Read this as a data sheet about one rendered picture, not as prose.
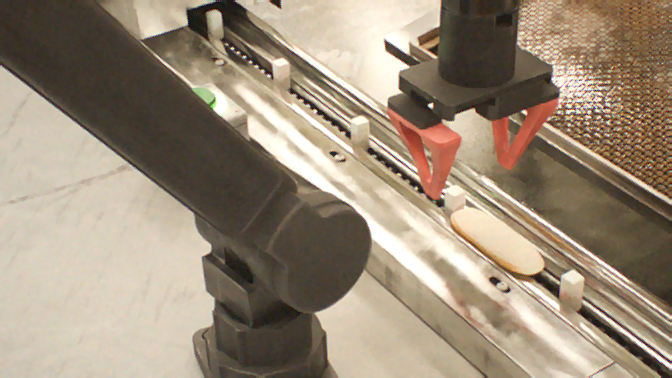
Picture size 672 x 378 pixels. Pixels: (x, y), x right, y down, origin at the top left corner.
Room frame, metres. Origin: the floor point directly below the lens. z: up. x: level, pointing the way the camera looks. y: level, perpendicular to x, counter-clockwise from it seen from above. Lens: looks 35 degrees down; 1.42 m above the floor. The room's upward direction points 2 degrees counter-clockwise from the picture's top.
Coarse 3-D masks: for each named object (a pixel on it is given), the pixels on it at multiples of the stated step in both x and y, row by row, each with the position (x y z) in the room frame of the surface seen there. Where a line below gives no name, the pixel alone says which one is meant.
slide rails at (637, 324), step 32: (288, 96) 0.97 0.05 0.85; (320, 96) 0.97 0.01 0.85; (320, 128) 0.91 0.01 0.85; (384, 128) 0.90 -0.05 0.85; (416, 192) 0.80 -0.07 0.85; (448, 224) 0.75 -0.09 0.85; (512, 224) 0.75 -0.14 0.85; (544, 256) 0.70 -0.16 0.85; (544, 288) 0.66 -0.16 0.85; (576, 320) 0.63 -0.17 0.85; (640, 320) 0.62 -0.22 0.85; (608, 352) 0.59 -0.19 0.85
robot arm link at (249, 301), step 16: (304, 192) 0.61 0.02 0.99; (224, 240) 0.61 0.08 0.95; (208, 256) 0.61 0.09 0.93; (224, 256) 0.61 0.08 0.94; (240, 256) 0.59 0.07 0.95; (208, 272) 0.61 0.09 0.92; (224, 272) 0.60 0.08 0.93; (240, 272) 0.61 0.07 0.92; (208, 288) 0.61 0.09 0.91; (224, 288) 0.60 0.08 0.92; (240, 288) 0.58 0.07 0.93; (256, 288) 0.58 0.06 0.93; (224, 304) 0.60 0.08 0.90; (240, 304) 0.58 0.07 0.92; (256, 304) 0.58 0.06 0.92; (272, 304) 0.58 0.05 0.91; (256, 320) 0.58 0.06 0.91
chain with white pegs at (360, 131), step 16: (192, 16) 1.18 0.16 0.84; (208, 16) 1.12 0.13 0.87; (256, 64) 1.06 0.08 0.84; (288, 64) 1.00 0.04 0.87; (288, 80) 1.00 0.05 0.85; (320, 112) 0.96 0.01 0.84; (336, 128) 0.93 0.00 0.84; (352, 128) 0.89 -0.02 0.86; (368, 128) 0.89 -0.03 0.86; (368, 144) 0.89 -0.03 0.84; (384, 160) 0.86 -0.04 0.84; (400, 176) 0.84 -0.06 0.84; (448, 192) 0.77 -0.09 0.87; (464, 192) 0.77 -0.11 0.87; (448, 208) 0.77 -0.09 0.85; (464, 208) 0.77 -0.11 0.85; (576, 272) 0.66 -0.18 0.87; (560, 288) 0.65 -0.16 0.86; (576, 288) 0.65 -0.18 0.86; (576, 304) 0.65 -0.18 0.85; (592, 320) 0.64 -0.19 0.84; (608, 336) 0.62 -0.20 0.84; (640, 352) 0.60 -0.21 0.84; (656, 368) 0.58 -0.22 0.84
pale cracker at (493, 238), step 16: (464, 224) 0.74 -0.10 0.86; (480, 224) 0.73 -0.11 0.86; (496, 224) 0.73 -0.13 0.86; (480, 240) 0.72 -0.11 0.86; (496, 240) 0.71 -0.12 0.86; (512, 240) 0.71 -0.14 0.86; (496, 256) 0.70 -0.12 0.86; (512, 256) 0.69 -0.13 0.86; (528, 256) 0.69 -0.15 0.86; (528, 272) 0.68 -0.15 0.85
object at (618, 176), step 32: (544, 0) 1.03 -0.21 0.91; (608, 0) 1.01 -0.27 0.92; (640, 0) 1.00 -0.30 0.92; (544, 32) 0.98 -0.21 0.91; (576, 32) 0.97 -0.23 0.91; (608, 32) 0.96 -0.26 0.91; (576, 64) 0.92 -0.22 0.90; (608, 96) 0.86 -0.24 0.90; (544, 128) 0.82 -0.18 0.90; (640, 192) 0.73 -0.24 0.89
